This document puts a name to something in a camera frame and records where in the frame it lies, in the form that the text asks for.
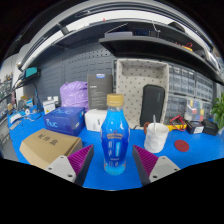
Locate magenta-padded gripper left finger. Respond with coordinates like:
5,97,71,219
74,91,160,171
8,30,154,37
44,143,95,187

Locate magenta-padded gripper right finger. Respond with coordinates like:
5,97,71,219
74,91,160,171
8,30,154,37
132,144,182,187

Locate blue drink bottle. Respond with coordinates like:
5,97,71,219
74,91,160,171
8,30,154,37
100,93,130,176

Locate brown cardboard box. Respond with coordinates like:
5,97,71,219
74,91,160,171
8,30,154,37
19,128,84,170

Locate white ceramic mug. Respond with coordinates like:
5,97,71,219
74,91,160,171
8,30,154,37
143,121,170,154

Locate flat round red coaster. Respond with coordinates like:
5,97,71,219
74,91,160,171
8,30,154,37
173,139,190,153

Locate metal spoon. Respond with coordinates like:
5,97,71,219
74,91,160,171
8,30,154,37
152,114,158,133

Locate blue carton box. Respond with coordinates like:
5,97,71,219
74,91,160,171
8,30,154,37
43,106,86,137

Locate black box with white label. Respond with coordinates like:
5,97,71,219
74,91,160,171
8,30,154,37
185,119,205,135

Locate white carton box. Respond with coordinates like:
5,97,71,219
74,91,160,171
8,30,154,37
84,109,108,133

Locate small white labelled box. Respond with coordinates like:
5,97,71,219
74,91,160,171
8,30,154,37
42,98,57,115

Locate black soft pouch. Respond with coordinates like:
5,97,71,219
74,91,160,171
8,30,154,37
201,118,220,137

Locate black zip case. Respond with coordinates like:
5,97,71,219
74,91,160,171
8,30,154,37
139,84,166,128

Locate clear organiser box, colourful parts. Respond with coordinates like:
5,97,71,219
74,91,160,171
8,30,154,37
184,98,213,123

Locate purple plastic bag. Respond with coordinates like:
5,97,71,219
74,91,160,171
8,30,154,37
59,80,90,112

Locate green potted plant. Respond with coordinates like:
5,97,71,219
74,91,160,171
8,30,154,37
210,92,224,131

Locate dark grey flat box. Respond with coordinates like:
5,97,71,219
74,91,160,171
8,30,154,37
86,73,114,110

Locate small grey drawer cabinet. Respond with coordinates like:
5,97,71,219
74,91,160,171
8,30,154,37
194,71,214,103

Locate beige dotted storage tray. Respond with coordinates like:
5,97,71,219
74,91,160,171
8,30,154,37
115,58,170,129

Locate black overhead shelf unit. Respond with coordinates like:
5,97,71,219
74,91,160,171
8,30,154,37
18,18,224,86

